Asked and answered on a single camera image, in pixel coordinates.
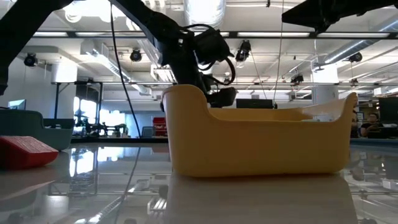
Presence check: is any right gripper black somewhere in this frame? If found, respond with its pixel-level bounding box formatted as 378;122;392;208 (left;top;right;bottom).
281;0;398;32

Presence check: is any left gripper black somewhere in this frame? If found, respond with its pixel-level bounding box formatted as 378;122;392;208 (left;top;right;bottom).
161;29;239;108

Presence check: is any red wedge block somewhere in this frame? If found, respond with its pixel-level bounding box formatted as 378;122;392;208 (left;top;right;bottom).
0;135;60;171

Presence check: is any wide black monitor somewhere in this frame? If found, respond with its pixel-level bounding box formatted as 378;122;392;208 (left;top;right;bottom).
236;98;274;110

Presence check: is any yellow plastic bin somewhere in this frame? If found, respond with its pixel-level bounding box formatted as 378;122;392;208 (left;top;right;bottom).
161;83;359;178

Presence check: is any white ceiling light fixture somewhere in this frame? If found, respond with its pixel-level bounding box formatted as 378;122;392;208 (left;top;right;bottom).
150;64;182;83

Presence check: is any red tool cabinet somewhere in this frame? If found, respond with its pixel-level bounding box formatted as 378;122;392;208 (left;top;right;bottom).
152;116;167;137

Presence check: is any white building column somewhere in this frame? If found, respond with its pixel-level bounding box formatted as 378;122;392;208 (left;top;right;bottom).
312;63;340;105

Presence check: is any grey office chair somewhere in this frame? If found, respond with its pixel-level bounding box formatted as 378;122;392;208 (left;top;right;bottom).
140;126;155;139

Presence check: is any large black monitor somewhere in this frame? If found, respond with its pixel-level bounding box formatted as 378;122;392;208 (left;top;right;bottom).
378;96;398;124

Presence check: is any person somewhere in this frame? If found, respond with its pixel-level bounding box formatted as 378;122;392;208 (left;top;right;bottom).
360;112;386;139

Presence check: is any black background robot equipment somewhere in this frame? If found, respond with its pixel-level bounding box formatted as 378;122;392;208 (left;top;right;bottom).
73;109;129;138

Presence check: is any grey-blue plastic bin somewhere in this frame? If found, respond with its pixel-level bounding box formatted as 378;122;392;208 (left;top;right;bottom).
0;109;76;152

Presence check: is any small lit monitor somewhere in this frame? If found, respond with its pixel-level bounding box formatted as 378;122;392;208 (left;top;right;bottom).
7;99;27;111

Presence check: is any thin hanging cable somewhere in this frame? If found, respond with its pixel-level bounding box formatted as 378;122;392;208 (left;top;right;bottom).
272;0;285;105

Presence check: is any black hanging camera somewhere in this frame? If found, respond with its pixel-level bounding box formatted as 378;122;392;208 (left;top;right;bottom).
234;39;252;63

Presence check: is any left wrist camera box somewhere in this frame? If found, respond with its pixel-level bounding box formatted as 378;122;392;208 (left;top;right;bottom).
192;26;234;65

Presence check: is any silver ceiling duct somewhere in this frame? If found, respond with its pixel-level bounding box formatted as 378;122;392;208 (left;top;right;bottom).
183;0;227;65

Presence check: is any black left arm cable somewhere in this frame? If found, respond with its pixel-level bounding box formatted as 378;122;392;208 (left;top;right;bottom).
109;0;141;138

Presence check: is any black table frame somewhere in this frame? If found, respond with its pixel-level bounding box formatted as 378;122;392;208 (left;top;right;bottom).
70;136;169;144

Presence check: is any black metal frame stand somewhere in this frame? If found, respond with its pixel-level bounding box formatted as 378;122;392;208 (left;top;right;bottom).
51;81;104;139

